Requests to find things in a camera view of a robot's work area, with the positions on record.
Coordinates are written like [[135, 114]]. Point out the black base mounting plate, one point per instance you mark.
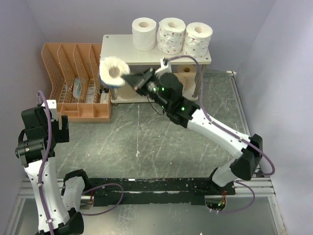
[[129, 191]]

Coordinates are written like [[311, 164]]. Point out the plain white paper roll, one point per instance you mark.
[[144, 33]]

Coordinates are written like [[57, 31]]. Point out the white floral roll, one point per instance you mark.
[[170, 35], [197, 39]]

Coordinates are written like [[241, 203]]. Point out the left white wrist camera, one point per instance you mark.
[[52, 105]]

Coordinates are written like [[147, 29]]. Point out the orange plastic file organizer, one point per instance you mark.
[[66, 61]]

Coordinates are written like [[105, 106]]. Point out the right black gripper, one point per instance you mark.
[[139, 81]]

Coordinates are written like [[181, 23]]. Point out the black pen in organizer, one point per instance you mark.
[[103, 90]]

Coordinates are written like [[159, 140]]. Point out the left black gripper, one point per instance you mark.
[[61, 135]]

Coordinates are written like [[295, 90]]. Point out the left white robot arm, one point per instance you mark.
[[58, 211]]

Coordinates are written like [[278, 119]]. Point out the tissue pack in organizer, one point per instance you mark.
[[78, 88]]

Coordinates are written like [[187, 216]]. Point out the brown roll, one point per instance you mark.
[[186, 75], [126, 92]]

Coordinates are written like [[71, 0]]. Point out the white two-tier metal shelf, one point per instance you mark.
[[121, 46]]

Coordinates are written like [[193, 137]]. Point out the blue paper roll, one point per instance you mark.
[[111, 70]]

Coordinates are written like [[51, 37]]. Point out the white wall plug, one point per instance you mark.
[[233, 73]]

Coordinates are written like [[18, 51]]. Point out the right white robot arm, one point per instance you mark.
[[166, 91]]

